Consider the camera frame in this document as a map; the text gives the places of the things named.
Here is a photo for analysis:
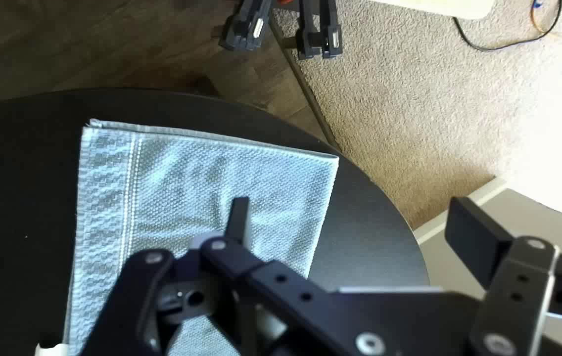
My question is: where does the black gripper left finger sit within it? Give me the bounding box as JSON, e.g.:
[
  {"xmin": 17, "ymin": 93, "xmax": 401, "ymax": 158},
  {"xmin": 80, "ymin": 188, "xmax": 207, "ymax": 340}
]
[{"xmin": 78, "ymin": 198, "xmax": 334, "ymax": 356}]

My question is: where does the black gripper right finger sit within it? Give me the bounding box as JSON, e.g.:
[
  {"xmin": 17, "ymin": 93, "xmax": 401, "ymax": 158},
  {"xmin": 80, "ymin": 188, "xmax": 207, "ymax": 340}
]
[{"xmin": 444, "ymin": 198, "xmax": 562, "ymax": 356}]

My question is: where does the light blue towel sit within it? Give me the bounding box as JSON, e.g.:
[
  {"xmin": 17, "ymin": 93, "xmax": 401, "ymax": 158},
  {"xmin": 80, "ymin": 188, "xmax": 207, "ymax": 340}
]
[{"xmin": 64, "ymin": 119, "xmax": 337, "ymax": 356}]

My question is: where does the round black table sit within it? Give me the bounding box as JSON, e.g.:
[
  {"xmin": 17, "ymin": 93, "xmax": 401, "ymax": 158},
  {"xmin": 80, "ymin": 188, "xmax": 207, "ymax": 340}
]
[{"xmin": 0, "ymin": 89, "xmax": 429, "ymax": 356}]

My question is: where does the black clamp left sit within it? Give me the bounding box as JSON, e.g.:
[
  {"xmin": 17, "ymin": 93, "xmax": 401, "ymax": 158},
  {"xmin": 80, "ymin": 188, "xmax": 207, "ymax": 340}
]
[{"xmin": 219, "ymin": 0, "xmax": 272, "ymax": 52}]

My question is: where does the black clamp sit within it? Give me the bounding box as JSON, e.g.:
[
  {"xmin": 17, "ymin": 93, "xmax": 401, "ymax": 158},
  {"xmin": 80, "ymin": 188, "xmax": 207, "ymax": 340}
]
[
  {"xmin": 219, "ymin": 0, "xmax": 272, "ymax": 52},
  {"xmin": 294, "ymin": 0, "xmax": 341, "ymax": 59}
]

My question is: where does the black clamp right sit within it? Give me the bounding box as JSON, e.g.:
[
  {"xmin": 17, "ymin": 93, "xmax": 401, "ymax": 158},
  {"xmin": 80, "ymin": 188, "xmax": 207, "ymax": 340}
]
[{"xmin": 294, "ymin": 0, "xmax": 341, "ymax": 59}]

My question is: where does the black cable on carpet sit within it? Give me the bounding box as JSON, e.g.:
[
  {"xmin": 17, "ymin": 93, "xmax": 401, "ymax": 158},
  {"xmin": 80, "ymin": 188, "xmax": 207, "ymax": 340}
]
[{"xmin": 450, "ymin": 0, "xmax": 562, "ymax": 54}]

